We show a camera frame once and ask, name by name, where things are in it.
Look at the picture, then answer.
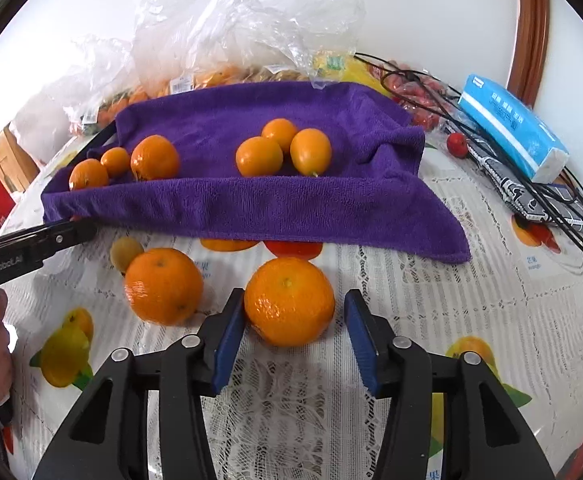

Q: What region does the small green-yellow fruit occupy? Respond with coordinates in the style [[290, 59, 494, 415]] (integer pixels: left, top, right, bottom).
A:
[[109, 236, 144, 275]]

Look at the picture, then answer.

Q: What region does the small orange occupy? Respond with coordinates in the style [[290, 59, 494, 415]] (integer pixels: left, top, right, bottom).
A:
[[235, 136, 284, 177], [261, 118, 298, 154], [68, 158, 109, 191]]

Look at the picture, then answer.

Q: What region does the large orange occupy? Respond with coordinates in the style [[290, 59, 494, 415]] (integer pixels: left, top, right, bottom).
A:
[[124, 248, 204, 326], [100, 146, 131, 179]]

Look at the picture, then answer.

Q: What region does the oval orange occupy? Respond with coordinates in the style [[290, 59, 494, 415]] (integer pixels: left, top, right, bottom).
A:
[[290, 128, 333, 177]]

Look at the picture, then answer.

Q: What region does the wooden chair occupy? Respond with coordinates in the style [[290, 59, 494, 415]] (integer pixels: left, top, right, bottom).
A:
[[0, 127, 40, 193]]

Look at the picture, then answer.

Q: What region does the fruit print tablecloth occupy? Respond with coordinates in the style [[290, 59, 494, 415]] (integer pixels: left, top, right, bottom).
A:
[[5, 148, 583, 479]]

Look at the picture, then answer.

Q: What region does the white plastic bag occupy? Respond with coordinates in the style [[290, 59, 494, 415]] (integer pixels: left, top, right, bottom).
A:
[[10, 93, 71, 166]]

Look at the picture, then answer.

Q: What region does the black tray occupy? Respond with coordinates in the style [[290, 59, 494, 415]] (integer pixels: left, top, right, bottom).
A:
[[68, 122, 118, 167]]

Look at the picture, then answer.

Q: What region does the purple towel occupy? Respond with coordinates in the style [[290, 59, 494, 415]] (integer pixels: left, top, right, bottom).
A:
[[41, 81, 470, 263]]

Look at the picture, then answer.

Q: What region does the clear bag of tangerines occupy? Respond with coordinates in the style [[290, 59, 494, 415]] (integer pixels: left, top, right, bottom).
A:
[[57, 53, 150, 136]]

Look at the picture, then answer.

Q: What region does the small red tomato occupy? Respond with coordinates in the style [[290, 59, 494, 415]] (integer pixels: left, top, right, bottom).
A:
[[447, 132, 469, 158]]

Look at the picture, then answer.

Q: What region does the bag of red sausages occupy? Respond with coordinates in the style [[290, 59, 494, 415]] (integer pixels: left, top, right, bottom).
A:
[[380, 65, 453, 132]]

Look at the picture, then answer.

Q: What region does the grey patterned pouch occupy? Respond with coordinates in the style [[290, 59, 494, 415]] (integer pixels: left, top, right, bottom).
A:
[[468, 146, 583, 233]]

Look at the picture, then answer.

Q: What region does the blue tissue pack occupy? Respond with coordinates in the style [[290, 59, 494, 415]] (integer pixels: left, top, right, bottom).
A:
[[459, 74, 570, 184]]

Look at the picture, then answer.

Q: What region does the yellow snack bag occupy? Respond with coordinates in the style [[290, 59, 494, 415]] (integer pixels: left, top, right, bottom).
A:
[[313, 52, 391, 98]]

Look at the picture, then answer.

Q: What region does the clear bag of kumquats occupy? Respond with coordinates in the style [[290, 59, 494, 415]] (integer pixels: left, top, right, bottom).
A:
[[131, 0, 273, 96]]

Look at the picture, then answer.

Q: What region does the clear bag of longans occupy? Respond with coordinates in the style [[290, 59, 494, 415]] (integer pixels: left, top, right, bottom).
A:
[[231, 0, 365, 86]]

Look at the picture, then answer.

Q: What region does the black cable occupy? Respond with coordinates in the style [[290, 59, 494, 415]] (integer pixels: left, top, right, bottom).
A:
[[353, 52, 583, 265]]

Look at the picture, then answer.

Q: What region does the brown wooden door frame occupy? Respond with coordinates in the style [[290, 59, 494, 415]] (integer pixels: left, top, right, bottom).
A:
[[507, 0, 551, 107]]

